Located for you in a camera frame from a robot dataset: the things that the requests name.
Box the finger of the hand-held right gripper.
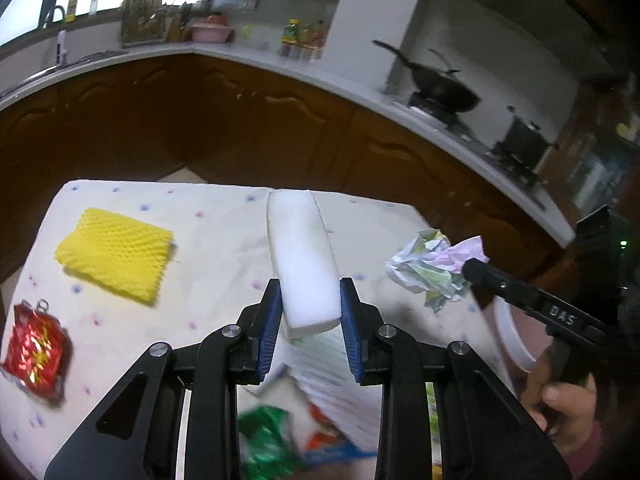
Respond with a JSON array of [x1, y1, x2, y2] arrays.
[[462, 258, 618, 343]]

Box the chrome kitchen faucet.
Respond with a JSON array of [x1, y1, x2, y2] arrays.
[[42, 5, 69, 67]]

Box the green snack packet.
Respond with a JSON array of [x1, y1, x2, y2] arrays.
[[237, 405, 303, 480]]

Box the orange and blue snack packet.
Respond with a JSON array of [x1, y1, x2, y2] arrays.
[[299, 404, 377, 467]]

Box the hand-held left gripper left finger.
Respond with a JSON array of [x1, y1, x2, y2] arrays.
[[44, 277, 283, 480]]

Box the brown wooden base cabinets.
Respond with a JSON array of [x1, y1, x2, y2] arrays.
[[0, 54, 566, 286]]

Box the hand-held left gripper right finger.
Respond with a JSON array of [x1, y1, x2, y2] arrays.
[[339, 276, 573, 480]]

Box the steel kitchen sink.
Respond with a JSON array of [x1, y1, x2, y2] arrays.
[[0, 50, 130, 98]]

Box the black gas stove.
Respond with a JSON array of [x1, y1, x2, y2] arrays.
[[390, 91, 548, 211]]

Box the white floral tablecloth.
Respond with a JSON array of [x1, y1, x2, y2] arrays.
[[0, 180, 518, 480]]

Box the white foam block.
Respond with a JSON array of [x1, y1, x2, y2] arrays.
[[266, 189, 342, 340]]

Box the red foil wrapper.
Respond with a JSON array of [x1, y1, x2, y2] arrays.
[[0, 300, 72, 405]]

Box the wooden cutting board rack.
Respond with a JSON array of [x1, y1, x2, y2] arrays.
[[120, 0, 168, 43]]

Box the paper ball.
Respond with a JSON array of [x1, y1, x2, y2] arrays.
[[385, 229, 490, 313]]

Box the white kitchen countertop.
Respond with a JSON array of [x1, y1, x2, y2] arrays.
[[0, 40, 576, 248]]

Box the brown glass door cabinet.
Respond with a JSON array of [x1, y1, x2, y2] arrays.
[[550, 80, 640, 241]]

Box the yellow foam fruit net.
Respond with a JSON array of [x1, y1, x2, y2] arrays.
[[54, 207, 176, 308]]

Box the white striped paper packet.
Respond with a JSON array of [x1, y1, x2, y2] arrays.
[[255, 332, 382, 456]]

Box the person's right hand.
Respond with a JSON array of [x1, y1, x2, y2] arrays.
[[520, 345, 599, 456]]

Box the black wok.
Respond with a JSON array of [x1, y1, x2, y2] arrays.
[[372, 39, 482, 113]]

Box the black cooking pot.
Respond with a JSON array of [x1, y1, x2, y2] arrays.
[[502, 106, 559, 171]]

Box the group of condiment bottles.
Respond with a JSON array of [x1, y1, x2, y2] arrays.
[[279, 19, 327, 62]]

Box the pink plastic basin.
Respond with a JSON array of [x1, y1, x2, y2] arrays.
[[189, 21, 235, 44]]

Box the person's right forearm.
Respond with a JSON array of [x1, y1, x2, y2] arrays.
[[562, 420, 611, 480]]

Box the pink bin with white rim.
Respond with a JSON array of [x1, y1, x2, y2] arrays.
[[492, 292, 540, 375]]

